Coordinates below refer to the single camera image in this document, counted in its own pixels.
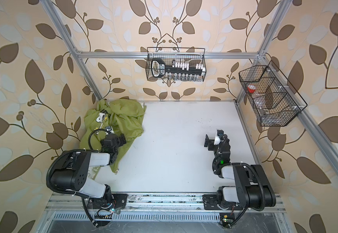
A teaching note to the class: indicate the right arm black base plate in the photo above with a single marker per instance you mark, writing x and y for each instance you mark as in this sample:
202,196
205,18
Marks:
212,202

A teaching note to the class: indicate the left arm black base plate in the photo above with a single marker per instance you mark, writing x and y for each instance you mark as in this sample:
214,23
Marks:
113,201

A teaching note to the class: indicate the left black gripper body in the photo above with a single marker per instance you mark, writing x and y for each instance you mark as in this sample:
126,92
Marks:
116,140

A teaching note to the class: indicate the aluminium frame left post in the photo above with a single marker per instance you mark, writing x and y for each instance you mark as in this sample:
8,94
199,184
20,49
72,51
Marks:
56,20

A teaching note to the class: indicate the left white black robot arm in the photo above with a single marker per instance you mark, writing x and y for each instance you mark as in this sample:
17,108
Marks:
68,174

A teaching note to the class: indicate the aluminium frame post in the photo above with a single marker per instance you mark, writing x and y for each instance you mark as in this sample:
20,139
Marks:
56,20
259,57

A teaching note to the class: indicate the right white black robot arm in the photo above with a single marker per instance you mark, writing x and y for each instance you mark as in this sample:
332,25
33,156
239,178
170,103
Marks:
251,188

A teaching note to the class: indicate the black tool set in basket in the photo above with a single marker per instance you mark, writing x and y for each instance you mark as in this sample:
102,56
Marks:
177,70

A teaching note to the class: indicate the aluminium frame right post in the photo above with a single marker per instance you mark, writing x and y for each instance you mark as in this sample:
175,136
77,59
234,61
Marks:
259,57

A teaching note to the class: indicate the black wire basket back wall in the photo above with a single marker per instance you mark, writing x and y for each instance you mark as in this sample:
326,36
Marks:
197,55

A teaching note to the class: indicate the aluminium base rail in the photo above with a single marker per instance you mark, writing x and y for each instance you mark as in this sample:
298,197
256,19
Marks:
139,202

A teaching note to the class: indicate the black wire basket wall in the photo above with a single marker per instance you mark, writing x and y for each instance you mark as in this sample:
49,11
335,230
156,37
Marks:
197,55
276,101

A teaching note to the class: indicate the red-capped item in basket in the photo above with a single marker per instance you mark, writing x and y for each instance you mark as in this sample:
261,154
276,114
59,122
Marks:
251,88

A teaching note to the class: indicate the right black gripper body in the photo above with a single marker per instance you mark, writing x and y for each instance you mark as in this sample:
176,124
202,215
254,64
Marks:
213,142

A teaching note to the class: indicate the black wire basket right wall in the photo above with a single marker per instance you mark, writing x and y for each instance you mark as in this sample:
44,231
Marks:
276,101

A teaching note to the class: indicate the green zip-up hooded jacket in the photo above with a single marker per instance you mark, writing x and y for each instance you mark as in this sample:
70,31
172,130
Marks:
123,115

